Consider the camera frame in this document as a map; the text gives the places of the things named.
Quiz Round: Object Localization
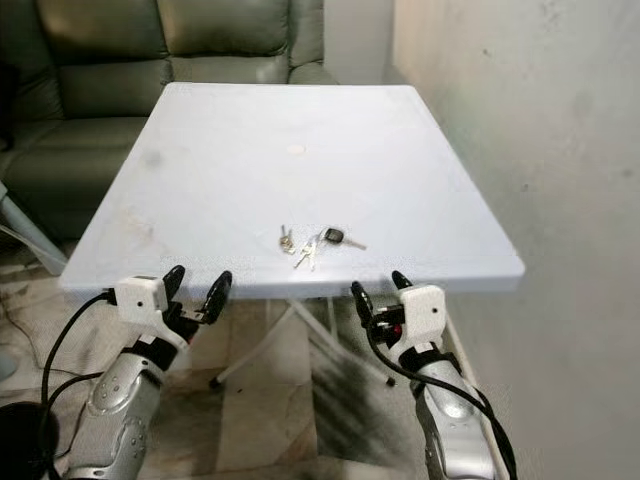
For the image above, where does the silver key bunch black fob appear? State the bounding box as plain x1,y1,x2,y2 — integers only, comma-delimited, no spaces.
278,225,369,273

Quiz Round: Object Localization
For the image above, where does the white folding table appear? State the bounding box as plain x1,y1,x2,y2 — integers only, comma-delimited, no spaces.
58,82,527,391

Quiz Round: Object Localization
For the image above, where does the pale grey side table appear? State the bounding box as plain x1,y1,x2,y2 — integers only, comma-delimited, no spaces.
0,193,67,277

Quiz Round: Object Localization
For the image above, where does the dark green leather sofa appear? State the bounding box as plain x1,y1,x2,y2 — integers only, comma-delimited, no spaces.
0,0,341,241

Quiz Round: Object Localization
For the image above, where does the black round object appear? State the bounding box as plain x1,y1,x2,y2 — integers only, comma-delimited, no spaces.
0,401,53,480

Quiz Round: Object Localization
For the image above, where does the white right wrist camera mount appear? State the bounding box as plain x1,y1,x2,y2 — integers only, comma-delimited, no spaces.
390,285,449,361

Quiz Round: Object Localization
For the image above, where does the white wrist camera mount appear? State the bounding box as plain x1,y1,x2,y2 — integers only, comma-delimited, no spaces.
390,285,449,361
114,275,191,351

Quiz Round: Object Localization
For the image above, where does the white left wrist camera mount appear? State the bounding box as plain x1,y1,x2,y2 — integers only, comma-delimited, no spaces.
114,275,191,351

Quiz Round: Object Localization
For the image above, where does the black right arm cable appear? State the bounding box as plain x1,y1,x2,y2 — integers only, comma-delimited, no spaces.
368,328,520,480

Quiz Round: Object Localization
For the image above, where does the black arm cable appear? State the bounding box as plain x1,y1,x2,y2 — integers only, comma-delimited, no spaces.
38,288,119,480
368,328,520,480

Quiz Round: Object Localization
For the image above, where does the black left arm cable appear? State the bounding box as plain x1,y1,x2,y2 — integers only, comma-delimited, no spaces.
38,288,119,480

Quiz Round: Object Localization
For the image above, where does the thin black floor cable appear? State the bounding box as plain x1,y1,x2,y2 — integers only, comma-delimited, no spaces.
0,300,51,353

